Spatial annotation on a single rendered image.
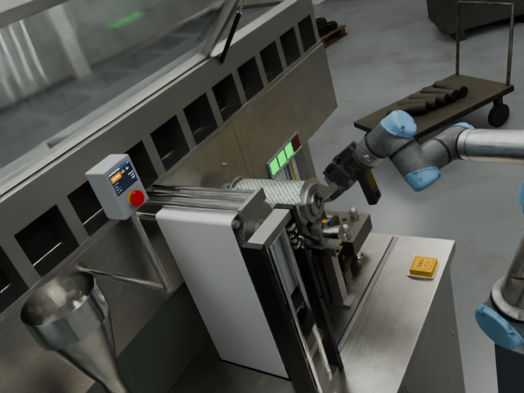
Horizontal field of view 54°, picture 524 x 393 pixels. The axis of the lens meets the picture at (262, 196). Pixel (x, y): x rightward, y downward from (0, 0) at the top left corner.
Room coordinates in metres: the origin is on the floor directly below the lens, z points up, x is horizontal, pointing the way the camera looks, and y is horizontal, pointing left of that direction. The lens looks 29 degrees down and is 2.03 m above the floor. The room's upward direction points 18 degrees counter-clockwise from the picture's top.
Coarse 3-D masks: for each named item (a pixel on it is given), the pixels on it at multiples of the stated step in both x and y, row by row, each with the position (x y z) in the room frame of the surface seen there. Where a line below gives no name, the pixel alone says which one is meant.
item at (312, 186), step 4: (312, 184) 1.28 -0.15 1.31; (316, 184) 1.29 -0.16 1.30; (308, 188) 1.26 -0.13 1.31; (312, 188) 1.27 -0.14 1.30; (316, 188) 1.28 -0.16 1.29; (308, 192) 1.25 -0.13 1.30; (304, 196) 1.24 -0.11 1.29; (308, 196) 1.25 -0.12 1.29; (304, 200) 1.24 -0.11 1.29; (308, 200) 1.24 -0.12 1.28; (304, 204) 1.23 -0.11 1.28; (308, 204) 1.24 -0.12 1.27; (304, 208) 1.23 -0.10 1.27; (308, 208) 1.23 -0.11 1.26; (304, 212) 1.23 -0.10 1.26; (308, 212) 1.23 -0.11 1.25; (308, 216) 1.22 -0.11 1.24; (312, 216) 1.24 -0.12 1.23; (316, 216) 1.25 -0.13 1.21; (320, 216) 1.27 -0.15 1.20; (308, 220) 1.23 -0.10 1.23; (312, 220) 1.23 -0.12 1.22
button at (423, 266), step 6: (414, 258) 1.28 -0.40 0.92; (420, 258) 1.27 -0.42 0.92; (426, 258) 1.26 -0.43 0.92; (432, 258) 1.25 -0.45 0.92; (414, 264) 1.25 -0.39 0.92; (420, 264) 1.24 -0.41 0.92; (426, 264) 1.24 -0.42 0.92; (432, 264) 1.23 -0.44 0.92; (414, 270) 1.23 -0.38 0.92; (420, 270) 1.22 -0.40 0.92; (426, 270) 1.21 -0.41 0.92; (432, 270) 1.21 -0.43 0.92; (426, 276) 1.21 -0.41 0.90; (432, 276) 1.20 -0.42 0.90
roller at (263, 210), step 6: (264, 204) 1.12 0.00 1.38; (258, 210) 1.10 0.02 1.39; (264, 210) 1.11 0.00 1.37; (270, 210) 1.13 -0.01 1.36; (252, 216) 1.07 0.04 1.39; (258, 216) 1.09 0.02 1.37; (264, 216) 1.11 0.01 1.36; (246, 222) 1.05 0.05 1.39; (252, 222) 1.07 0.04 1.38; (246, 228) 1.05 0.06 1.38; (252, 228) 1.06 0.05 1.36; (246, 234) 1.04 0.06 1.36; (252, 234) 1.06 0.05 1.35; (246, 240) 1.04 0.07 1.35
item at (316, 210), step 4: (312, 192) 1.27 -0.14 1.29; (316, 192) 1.26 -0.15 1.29; (320, 192) 1.28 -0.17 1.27; (312, 196) 1.25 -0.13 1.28; (316, 196) 1.26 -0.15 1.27; (320, 196) 1.28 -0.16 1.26; (312, 200) 1.24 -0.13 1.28; (316, 200) 1.25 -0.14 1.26; (320, 200) 1.27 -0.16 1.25; (312, 204) 1.24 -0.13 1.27; (316, 204) 1.25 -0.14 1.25; (320, 204) 1.27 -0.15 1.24; (312, 208) 1.23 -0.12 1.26; (316, 208) 1.24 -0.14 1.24; (320, 208) 1.26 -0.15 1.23; (312, 212) 1.23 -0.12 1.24; (316, 212) 1.24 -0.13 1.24; (320, 212) 1.26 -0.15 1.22
